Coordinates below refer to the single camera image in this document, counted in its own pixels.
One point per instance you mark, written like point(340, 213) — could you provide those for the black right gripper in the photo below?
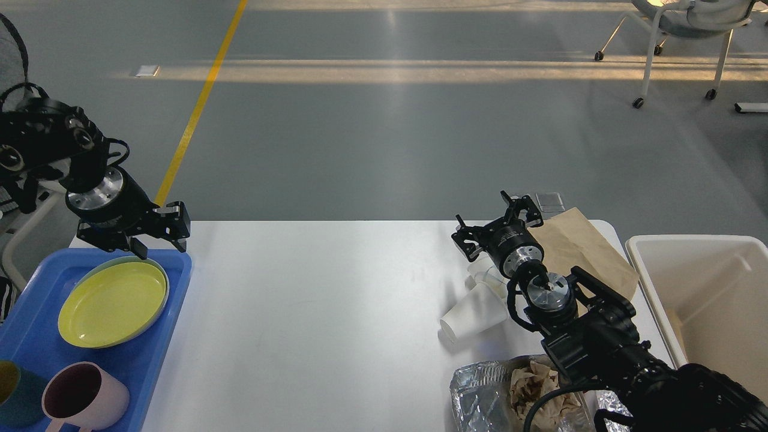
point(506, 240)

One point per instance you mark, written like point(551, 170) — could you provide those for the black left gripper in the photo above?
point(112, 214)

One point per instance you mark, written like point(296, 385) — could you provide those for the brown paper bag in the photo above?
point(570, 240)

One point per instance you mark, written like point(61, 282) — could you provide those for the yellow plate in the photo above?
point(114, 306)

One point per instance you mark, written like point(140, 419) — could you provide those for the pink mug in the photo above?
point(84, 395)

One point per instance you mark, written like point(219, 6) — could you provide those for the dark teal mug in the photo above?
point(21, 396)

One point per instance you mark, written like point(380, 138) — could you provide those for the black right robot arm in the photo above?
point(589, 335)

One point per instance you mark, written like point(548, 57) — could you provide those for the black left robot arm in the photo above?
point(46, 140)

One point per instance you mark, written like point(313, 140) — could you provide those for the clear plastic cup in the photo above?
point(483, 270)

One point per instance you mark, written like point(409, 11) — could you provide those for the small clear plastic lid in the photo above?
point(550, 202)

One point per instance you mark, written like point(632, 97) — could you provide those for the pale green plate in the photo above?
point(163, 273)

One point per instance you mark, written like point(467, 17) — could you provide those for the white paper cup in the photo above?
point(481, 309)

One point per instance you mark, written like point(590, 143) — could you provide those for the white office chair left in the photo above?
point(26, 238)

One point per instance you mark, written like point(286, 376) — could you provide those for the white office chair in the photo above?
point(26, 238)
point(695, 20)

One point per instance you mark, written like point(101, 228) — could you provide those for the crumpled brown paper napkin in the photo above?
point(533, 381)

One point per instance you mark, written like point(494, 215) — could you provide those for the white floor socket plate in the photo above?
point(147, 71)

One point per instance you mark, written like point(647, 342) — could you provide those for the aluminium foil sheet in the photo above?
point(480, 398)

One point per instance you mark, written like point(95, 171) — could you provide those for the white plastic bin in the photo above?
point(708, 294)

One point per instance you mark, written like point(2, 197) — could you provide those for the white bar on floor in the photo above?
point(751, 107)

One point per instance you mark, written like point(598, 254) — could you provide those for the white office chair right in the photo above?
point(695, 20)

